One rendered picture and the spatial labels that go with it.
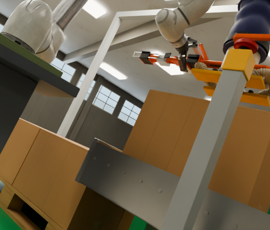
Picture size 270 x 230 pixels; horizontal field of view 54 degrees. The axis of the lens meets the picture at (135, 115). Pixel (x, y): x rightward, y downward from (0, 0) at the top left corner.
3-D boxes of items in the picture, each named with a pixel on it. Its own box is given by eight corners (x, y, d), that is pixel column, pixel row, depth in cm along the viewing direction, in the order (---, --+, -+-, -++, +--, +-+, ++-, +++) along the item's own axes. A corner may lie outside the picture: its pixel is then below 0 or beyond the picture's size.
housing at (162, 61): (169, 67, 165) (172, 60, 165) (165, 61, 159) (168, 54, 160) (160, 65, 169) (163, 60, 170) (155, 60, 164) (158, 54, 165)
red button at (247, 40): (257, 62, 80) (261, 50, 81) (252, 49, 75) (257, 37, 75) (234, 60, 84) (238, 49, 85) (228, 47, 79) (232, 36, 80)
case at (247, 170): (262, 227, 118) (288, 145, 125) (242, 219, 88) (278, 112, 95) (156, 179, 156) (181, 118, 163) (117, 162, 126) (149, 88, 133)
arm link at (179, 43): (164, 42, 134) (168, 48, 139) (179, 43, 129) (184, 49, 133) (170, 27, 136) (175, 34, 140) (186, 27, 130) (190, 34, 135)
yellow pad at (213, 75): (264, 90, 120) (267, 80, 120) (261, 79, 112) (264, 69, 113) (197, 80, 141) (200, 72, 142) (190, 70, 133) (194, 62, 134)
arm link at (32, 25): (-8, 26, 103) (21, -17, 108) (7, 47, 121) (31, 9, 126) (31, 44, 104) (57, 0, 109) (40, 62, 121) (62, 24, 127)
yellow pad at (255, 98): (269, 107, 134) (272, 98, 135) (267, 98, 126) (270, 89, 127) (208, 96, 155) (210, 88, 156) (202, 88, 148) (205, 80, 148)
